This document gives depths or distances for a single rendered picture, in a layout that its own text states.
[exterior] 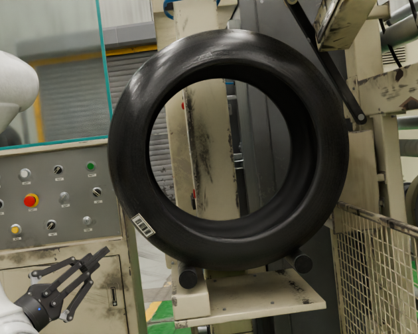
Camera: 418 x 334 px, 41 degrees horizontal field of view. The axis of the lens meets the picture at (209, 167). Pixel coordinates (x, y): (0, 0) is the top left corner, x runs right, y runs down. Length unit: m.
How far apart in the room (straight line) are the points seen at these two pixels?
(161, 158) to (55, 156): 8.64
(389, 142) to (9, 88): 1.08
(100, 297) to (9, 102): 1.04
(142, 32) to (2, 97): 9.31
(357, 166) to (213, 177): 0.43
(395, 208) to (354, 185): 0.15
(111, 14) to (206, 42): 9.86
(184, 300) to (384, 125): 0.80
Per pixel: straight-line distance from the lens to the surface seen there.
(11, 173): 2.15
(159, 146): 10.71
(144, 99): 1.30
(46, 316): 1.14
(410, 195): 2.07
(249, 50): 1.32
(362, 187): 1.70
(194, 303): 1.35
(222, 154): 1.68
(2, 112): 1.27
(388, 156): 1.74
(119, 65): 10.96
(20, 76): 1.26
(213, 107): 1.68
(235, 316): 1.37
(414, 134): 4.89
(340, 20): 1.52
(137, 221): 1.33
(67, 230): 2.13
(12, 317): 0.94
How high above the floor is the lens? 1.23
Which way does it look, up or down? 3 degrees down
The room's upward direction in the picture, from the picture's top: 7 degrees counter-clockwise
